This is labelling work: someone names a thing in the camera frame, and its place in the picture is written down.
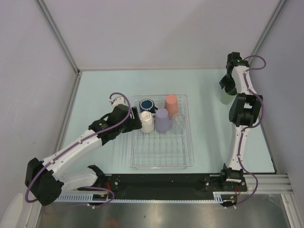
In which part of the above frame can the light green plastic cup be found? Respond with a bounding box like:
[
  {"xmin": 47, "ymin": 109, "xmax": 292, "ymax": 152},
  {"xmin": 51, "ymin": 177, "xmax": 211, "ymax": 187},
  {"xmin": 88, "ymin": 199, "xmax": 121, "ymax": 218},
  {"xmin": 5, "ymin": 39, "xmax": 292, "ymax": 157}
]
[{"xmin": 221, "ymin": 89, "xmax": 235, "ymax": 105}]

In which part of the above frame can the lavender plastic cup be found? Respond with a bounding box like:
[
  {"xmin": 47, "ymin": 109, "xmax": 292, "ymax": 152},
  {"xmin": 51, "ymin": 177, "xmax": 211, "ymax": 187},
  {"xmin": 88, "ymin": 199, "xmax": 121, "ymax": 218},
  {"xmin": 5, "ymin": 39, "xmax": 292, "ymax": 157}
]
[{"xmin": 155, "ymin": 108, "xmax": 171, "ymax": 133}]

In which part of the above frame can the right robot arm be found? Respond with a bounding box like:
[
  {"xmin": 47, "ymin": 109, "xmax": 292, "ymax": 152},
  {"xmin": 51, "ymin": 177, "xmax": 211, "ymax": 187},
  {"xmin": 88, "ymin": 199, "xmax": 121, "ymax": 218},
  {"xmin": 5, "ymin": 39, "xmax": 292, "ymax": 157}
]
[{"xmin": 219, "ymin": 52, "xmax": 263, "ymax": 191}]

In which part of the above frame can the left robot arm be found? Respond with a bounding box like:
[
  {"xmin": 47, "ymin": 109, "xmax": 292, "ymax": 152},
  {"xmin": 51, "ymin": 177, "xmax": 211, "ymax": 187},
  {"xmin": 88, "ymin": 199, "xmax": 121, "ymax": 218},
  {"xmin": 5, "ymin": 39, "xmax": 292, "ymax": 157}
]
[{"xmin": 25, "ymin": 104, "xmax": 142, "ymax": 206}]

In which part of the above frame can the white ceramic mug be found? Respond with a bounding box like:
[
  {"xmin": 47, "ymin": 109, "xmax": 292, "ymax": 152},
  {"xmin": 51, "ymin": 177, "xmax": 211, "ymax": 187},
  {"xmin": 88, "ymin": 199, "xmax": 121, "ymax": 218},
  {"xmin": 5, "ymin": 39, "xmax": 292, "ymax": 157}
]
[{"xmin": 139, "ymin": 111, "xmax": 154, "ymax": 133}]

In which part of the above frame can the dark blue ceramic mug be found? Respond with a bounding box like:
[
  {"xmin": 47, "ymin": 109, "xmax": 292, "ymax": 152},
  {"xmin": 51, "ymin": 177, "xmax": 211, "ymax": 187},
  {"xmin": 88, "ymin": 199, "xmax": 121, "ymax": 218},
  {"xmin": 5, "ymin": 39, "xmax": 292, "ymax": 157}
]
[{"xmin": 139, "ymin": 99, "xmax": 158, "ymax": 114}]

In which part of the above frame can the pink plastic cup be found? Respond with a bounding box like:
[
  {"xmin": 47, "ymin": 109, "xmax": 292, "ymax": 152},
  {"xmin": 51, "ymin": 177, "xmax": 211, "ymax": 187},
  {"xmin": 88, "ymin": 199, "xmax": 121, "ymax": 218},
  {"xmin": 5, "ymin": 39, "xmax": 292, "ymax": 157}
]
[{"xmin": 164, "ymin": 95, "xmax": 179, "ymax": 119}]

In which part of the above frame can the clear glass cup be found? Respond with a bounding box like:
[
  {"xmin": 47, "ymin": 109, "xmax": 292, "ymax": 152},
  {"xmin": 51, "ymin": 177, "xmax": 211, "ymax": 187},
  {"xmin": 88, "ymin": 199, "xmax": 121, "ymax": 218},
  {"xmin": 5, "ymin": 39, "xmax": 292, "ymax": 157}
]
[{"xmin": 171, "ymin": 113, "xmax": 185, "ymax": 134}]

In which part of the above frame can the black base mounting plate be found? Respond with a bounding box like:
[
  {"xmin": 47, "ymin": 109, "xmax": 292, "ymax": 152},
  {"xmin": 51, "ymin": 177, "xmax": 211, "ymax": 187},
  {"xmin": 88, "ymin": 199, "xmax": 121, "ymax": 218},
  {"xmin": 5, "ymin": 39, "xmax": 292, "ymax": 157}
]
[{"xmin": 91, "ymin": 173, "xmax": 247, "ymax": 196}]

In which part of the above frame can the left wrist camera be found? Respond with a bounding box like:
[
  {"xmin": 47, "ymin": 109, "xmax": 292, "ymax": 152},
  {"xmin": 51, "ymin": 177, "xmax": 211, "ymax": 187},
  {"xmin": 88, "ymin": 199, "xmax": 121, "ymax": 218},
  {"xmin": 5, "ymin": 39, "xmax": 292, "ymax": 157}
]
[{"xmin": 109, "ymin": 96, "xmax": 126, "ymax": 108}]

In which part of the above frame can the white wire dish rack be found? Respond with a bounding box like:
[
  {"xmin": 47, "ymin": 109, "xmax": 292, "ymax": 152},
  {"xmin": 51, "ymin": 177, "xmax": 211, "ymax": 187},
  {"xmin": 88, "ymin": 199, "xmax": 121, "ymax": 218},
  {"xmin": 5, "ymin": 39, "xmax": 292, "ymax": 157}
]
[{"xmin": 130, "ymin": 94, "xmax": 194, "ymax": 169}]

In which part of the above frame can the right aluminium frame post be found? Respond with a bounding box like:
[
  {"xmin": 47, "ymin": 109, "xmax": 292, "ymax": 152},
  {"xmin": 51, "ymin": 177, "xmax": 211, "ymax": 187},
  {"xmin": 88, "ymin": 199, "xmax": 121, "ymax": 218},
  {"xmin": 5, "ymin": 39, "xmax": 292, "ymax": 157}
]
[{"xmin": 250, "ymin": 0, "xmax": 289, "ymax": 56}]

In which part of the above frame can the aluminium frame post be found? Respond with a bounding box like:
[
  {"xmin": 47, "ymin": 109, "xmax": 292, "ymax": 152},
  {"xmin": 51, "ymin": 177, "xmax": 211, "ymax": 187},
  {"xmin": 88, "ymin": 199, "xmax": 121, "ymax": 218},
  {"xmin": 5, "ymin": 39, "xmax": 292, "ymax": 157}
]
[
  {"xmin": 35, "ymin": 0, "xmax": 80, "ymax": 75},
  {"xmin": 250, "ymin": 0, "xmax": 289, "ymax": 56}
]

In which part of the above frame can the white slotted cable duct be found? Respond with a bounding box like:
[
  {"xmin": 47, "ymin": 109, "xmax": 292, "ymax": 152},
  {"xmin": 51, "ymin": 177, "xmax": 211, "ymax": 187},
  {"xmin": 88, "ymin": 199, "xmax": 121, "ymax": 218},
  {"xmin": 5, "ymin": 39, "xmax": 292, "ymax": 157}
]
[{"xmin": 55, "ymin": 192, "xmax": 237, "ymax": 204}]

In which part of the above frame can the left aluminium frame post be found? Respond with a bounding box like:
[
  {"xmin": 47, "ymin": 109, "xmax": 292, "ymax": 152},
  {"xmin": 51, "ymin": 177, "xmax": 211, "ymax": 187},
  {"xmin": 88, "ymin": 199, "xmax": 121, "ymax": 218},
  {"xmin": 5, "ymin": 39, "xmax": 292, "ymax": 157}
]
[{"xmin": 35, "ymin": 0, "xmax": 80, "ymax": 75}]

